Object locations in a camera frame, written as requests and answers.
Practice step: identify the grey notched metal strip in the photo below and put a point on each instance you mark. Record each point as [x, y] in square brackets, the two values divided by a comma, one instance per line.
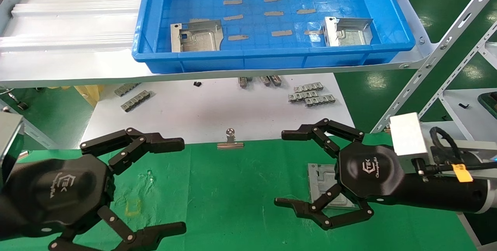
[135, 101]
[127, 89]
[319, 100]
[303, 96]
[308, 87]

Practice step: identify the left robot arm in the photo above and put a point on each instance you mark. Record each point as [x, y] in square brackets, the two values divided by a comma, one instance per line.
[6, 216]

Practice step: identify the dark tray of parts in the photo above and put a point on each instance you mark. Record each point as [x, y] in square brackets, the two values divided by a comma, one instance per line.
[490, 105]

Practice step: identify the sheet metal bracket part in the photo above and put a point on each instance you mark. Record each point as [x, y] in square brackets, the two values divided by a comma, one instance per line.
[198, 39]
[349, 35]
[320, 181]

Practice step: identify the white metal shelf board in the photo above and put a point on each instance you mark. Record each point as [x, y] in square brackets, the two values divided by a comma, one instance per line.
[70, 18]

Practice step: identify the yellow plastic bag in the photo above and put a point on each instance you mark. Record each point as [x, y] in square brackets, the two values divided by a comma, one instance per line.
[88, 95]

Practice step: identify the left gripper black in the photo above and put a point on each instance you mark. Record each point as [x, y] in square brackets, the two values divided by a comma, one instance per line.
[58, 193]

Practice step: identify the white metal rack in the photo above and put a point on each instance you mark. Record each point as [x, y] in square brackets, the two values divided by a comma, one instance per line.
[466, 96]

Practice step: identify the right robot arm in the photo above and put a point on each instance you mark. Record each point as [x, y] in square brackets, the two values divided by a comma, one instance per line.
[438, 194]

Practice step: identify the green table cloth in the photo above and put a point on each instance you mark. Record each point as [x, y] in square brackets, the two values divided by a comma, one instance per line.
[233, 196]

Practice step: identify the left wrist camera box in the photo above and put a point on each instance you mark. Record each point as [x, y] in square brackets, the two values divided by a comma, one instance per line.
[8, 142]

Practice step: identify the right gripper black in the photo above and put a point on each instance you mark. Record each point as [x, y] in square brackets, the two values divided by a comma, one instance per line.
[369, 169]

